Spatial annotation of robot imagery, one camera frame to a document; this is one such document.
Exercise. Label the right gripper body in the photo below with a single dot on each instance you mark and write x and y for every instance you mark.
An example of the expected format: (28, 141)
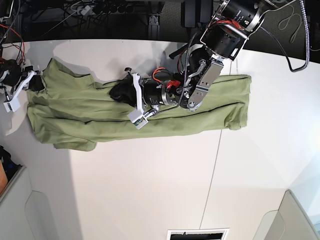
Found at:
(12, 76)

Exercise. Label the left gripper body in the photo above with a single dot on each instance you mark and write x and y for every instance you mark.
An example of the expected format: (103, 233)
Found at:
(161, 89)

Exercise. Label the green t-shirt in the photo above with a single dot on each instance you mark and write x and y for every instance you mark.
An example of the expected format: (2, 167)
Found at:
(75, 112)

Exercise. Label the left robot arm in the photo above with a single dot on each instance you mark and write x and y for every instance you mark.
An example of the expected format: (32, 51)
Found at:
(200, 61)

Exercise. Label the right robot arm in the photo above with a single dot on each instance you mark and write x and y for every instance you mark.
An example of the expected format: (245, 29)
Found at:
(14, 17)

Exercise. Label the white power strip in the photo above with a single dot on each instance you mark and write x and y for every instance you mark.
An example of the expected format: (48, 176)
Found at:
(83, 10)

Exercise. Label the black power adapter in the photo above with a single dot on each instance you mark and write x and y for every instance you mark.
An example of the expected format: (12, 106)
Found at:
(188, 14)

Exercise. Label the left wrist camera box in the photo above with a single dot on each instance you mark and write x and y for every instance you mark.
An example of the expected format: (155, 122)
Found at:
(137, 118)

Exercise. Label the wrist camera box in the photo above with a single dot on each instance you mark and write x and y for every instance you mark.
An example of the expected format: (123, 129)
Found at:
(137, 118)
(11, 104)

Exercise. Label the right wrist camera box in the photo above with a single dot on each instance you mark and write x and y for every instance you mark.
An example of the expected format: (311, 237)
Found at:
(11, 104)

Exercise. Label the aluminium table leg post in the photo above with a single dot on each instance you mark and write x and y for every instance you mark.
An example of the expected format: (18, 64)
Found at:
(154, 27)

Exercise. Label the white vent frame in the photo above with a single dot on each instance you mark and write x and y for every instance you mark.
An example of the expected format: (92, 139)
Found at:
(199, 234)

